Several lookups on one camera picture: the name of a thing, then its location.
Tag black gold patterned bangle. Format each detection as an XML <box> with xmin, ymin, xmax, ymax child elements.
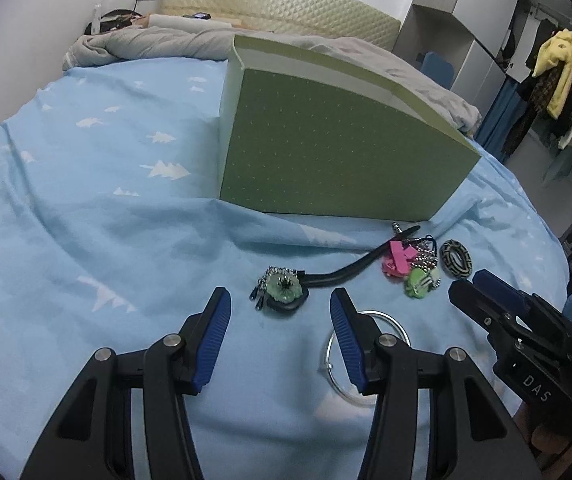
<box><xmin>439</xmin><ymin>240</ymin><xmax>474</xmax><ymax>278</ymax></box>

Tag green hair clip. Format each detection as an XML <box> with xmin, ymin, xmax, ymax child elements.
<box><xmin>404</xmin><ymin>268</ymin><xmax>441</xmax><ymax>299</ymax></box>

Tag silver bead chain bracelet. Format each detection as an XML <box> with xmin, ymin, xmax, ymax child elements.
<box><xmin>390</xmin><ymin>221</ymin><xmax>440</xmax><ymax>273</ymax></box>

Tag pink hair clip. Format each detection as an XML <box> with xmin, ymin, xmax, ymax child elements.
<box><xmin>381</xmin><ymin>240</ymin><xmax>417</xmax><ymax>278</ymax></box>

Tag silver bangle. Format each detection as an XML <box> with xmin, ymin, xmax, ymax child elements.
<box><xmin>321</xmin><ymin>310</ymin><xmax>411</xmax><ymax>408</ymax></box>

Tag black cord flower necklace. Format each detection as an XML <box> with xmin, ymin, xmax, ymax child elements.
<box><xmin>250</xmin><ymin>226</ymin><xmax>419</xmax><ymax>317</ymax></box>

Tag right hand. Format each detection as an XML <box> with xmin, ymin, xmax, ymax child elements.
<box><xmin>514</xmin><ymin>403</ymin><xmax>572</xmax><ymax>480</ymax></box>

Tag blue curtain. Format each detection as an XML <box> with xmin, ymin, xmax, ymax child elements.
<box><xmin>475</xmin><ymin>78</ymin><xmax>527</xmax><ymax>162</ymax></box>

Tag dark hanging clothes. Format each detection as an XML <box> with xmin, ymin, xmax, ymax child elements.
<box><xmin>501</xmin><ymin>16</ymin><xmax>572</xmax><ymax>159</ymax></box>

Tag light blue bed sheet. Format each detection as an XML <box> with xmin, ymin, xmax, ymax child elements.
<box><xmin>0</xmin><ymin>58</ymin><xmax>569</xmax><ymax>479</ymax></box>

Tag blue chair back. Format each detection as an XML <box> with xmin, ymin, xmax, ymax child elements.
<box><xmin>419</xmin><ymin>51</ymin><xmax>454</xmax><ymax>90</ymax></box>

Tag grey duvet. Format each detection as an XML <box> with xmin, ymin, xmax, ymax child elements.
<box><xmin>62</xmin><ymin>26</ymin><xmax>482</xmax><ymax>136</ymax></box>

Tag green cardboard box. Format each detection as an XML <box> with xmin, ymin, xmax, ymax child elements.
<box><xmin>219</xmin><ymin>36</ymin><xmax>480</xmax><ymax>221</ymax></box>

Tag yellow garment on rack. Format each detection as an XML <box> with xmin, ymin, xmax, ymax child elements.
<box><xmin>531</xmin><ymin>29</ymin><xmax>572</xmax><ymax>149</ymax></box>

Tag grey white wardrobe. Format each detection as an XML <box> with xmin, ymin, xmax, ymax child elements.
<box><xmin>393</xmin><ymin>0</ymin><xmax>518</xmax><ymax>115</ymax></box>

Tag cream quilted headboard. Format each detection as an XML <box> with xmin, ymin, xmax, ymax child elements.
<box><xmin>159</xmin><ymin>0</ymin><xmax>401</xmax><ymax>50</ymax></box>

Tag white bottle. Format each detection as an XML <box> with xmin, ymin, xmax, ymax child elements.
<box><xmin>90</xmin><ymin>3</ymin><xmax>101</xmax><ymax>36</ymax></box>

